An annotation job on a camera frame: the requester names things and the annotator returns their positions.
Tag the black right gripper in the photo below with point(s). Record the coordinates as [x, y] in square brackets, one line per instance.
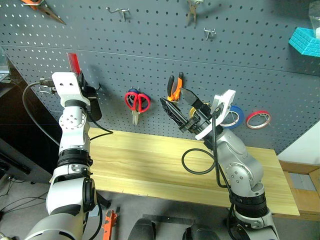
[203, 117]

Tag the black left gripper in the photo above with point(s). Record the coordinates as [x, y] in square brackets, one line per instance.
[83, 81]

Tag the blue tape roll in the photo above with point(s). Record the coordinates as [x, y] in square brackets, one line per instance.
[241, 116]

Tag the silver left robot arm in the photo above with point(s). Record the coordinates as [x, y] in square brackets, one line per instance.
[72, 140]

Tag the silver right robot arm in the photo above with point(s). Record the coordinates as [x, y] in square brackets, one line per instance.
[237, 160]

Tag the orange plastic utility knife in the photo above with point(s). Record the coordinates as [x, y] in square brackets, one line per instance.
[108, 222]

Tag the black plastic cup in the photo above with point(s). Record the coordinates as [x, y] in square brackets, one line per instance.
[96, 110]

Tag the grey perforated pegboard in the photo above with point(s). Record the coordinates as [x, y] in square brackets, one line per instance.
[150, 62]

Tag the red tape roll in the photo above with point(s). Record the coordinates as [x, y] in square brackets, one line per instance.
[247, 120]

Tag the dark rounded shape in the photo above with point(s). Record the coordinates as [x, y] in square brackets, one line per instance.
[141, 230]
[200, 233]

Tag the brown cardboard box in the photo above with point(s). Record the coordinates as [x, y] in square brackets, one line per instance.
[307, 202]

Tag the clear plastic bag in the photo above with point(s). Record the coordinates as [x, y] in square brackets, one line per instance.
[315, 17]

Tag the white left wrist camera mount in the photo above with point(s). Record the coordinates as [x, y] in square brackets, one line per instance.
[67, 87]

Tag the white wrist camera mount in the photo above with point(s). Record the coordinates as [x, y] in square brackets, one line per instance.
[67, 87]
[226, 105]

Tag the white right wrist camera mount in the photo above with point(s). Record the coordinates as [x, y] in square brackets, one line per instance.
[226, 105]

